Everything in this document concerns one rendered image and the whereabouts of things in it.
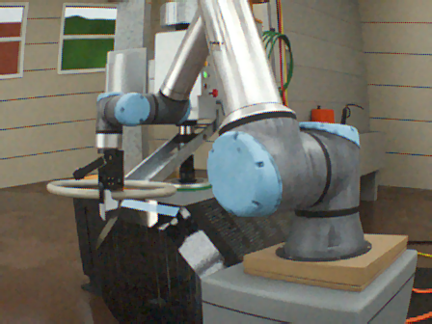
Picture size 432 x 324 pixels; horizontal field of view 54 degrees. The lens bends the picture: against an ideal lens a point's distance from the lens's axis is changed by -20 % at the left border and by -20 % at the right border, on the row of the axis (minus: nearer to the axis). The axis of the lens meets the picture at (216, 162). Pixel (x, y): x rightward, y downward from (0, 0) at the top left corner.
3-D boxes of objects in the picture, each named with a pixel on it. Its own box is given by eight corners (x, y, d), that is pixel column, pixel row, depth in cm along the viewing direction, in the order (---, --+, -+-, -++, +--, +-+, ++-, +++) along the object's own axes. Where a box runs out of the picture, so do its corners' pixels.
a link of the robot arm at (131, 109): (157, 92, 137) (137, 94, 146) (121, 92, 130) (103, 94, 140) (157, 125, 137) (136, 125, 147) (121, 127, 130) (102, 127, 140)
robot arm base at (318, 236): (377, 243, 103) (381, 202, 103) (333, 263, 91) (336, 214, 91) (319, 237, 118) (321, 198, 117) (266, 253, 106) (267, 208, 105)
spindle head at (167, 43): (188, 122, 256) (187, 39, 251) (229, 122, 248) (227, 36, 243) (153, 127, 223) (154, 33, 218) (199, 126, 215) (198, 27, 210)
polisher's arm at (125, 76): (95, 102, 288) (96, 63, 285) (117, 100, 322) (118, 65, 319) (216, 94, 272) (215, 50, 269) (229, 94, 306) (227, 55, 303)
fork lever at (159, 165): (189, 128, 254) (188, 119, 253) (226, 128, 247) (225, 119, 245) (120, 188, 196) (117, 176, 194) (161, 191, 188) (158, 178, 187)
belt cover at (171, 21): (225, 49, 304) (224, 25, 302) (263, 48, 294) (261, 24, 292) (148, 35, 216) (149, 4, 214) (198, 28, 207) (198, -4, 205)
